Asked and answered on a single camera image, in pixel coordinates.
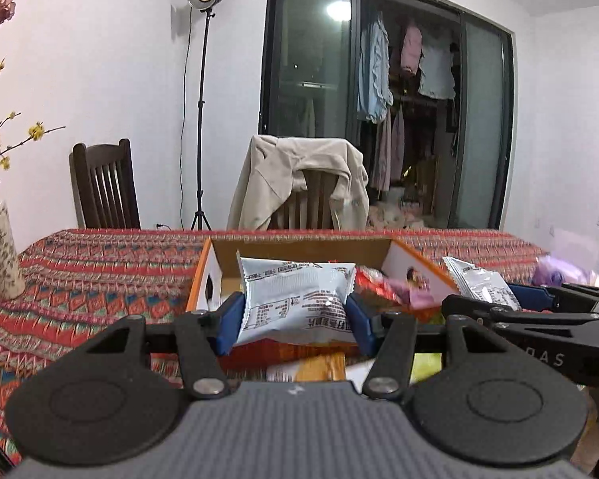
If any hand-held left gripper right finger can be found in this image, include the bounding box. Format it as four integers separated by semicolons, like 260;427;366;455
345;293;502;401

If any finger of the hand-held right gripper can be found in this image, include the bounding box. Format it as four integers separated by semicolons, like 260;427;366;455
440;294;599;329
506;282;599;310

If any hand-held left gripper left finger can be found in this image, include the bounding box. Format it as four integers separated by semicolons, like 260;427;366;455
62;292;245;400

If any red snack packet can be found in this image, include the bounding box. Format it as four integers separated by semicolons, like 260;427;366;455
354;265;405;305

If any pink snack packet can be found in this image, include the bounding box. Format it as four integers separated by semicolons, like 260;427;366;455
387;279;442;310

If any gold cookie snack packet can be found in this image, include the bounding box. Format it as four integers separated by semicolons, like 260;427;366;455
267;353;347;382

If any grey white snack packet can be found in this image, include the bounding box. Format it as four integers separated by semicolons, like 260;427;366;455
236;252;357;346

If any orange cardboard box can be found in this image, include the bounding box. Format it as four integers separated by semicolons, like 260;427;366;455
186;237;462;372

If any purple tissue pack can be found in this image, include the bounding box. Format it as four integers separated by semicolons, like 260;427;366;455
532;252;597;287

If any long white green snack packet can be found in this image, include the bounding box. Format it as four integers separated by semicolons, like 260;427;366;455
409;353;442;385

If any brown wooden chair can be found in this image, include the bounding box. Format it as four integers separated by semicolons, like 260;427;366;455
268;170;340;231

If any red patterned tablecloth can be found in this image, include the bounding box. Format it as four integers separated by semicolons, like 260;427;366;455
0;228;555;460

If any beige jacket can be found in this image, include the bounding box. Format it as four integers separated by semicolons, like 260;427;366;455
227;135;370;231

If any lilac hanging garment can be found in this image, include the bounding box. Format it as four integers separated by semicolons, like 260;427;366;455
390;105;406;185

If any pale pink hanging garment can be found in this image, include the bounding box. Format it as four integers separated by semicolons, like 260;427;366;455
369;107;395;193

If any dark wooden chair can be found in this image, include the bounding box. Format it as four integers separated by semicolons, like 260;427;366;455
69;138;141;230

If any white hanging shirt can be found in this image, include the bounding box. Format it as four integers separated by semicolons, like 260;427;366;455
418;40;457;101

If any floral ceramic vase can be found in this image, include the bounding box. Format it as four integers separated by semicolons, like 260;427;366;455
0;180;27;300

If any light blue hanging shirt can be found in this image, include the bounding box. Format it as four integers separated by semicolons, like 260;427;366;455
357;12;395;123

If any sliding glass door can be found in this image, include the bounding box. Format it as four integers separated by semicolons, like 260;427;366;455
260;0;515;230

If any black light cable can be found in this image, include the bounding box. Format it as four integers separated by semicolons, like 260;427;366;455
155;7;193;231

